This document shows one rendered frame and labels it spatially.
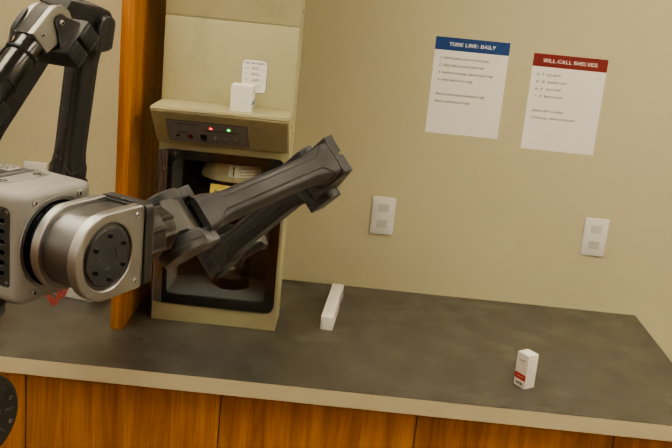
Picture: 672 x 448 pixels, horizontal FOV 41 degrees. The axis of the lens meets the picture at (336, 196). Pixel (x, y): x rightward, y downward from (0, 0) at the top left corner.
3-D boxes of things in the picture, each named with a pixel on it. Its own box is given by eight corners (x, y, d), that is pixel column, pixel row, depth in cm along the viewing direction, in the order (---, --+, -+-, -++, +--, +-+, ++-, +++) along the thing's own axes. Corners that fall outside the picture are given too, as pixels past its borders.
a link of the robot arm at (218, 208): (343, 120, 162) (372, 166, 161) (305, 154, 172) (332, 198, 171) (143, 198, 132) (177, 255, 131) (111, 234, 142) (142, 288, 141)
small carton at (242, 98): (232, 107, 211) (234, 82, 210) (253, 109, 211) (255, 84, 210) (229, 110, 206) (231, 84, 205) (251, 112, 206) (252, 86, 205)
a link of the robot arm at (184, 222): (152, 202, 130) (170, 234, 129) (194, 191, 138) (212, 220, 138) (114, 233, 134) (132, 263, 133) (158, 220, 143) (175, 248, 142)
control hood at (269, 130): (158, 138, 217) (160, 98, 215) (290, 151, 216) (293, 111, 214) (147, 147, 206) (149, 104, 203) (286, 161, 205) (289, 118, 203)
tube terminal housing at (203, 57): (171, 285, 253) (185, 10, 234) (284, 297, 252) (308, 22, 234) (150, 318, 228) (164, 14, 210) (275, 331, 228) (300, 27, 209)
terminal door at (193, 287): (154, 300, 227) (161, 147, 217) (273, 313, 226) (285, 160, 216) (153, 301, 226) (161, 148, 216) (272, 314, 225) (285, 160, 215)
